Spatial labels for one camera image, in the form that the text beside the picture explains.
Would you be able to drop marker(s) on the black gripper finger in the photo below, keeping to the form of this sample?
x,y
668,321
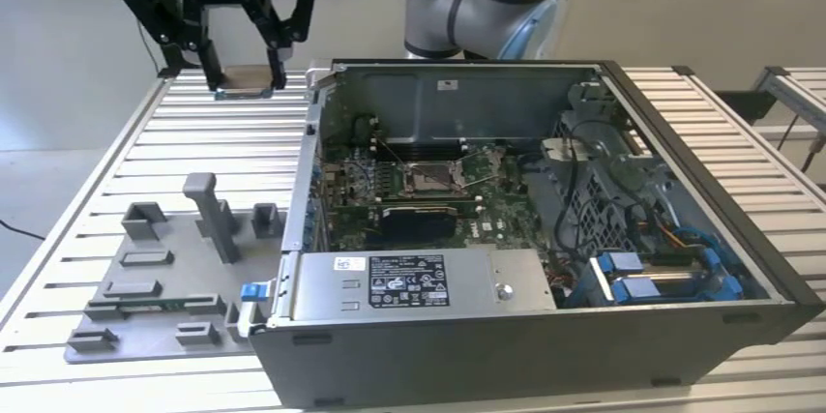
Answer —
x,y
298,2
139,2

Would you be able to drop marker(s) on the silver square CPU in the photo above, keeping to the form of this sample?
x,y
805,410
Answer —
x,y
246,77

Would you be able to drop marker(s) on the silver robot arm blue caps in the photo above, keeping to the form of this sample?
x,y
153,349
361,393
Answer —
x,y
490,2

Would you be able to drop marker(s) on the CPU socket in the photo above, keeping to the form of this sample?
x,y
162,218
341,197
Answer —
x,y
431,180

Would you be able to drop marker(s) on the thin metal locking lever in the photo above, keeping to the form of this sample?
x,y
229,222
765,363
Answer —
x,y
394,151
487,168

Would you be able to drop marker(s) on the black RAM slots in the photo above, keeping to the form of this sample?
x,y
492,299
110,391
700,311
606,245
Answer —
x,y
419,147

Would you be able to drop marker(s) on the black graphics card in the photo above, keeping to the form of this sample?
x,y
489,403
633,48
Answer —
x,y
419,224

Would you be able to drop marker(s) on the green motherboard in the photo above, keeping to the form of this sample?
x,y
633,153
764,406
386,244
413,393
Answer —
x,y
504,222

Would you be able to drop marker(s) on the grey plastic parts rack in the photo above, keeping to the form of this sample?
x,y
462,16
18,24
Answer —
x,y
162,277

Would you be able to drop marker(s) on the grey metal drive cage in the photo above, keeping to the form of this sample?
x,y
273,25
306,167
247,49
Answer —
x,y
601,181

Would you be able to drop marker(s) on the blue plastic case latch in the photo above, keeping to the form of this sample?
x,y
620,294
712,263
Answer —
x,y
251,292

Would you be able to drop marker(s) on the green RAM stick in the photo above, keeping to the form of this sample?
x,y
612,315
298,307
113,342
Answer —
x,y
155,305

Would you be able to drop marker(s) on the silver power supply box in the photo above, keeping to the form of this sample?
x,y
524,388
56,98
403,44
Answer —
x,y
465,287

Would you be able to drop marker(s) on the blue disk carrier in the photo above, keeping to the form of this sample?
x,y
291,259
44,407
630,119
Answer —
x,y
636,289
622,263

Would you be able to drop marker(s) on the neighbouring aluminium slat table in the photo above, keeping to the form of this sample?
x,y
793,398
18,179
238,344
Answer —
x,y
794,89

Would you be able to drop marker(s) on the black open PC case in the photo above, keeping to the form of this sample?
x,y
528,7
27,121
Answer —
x,y
490,360

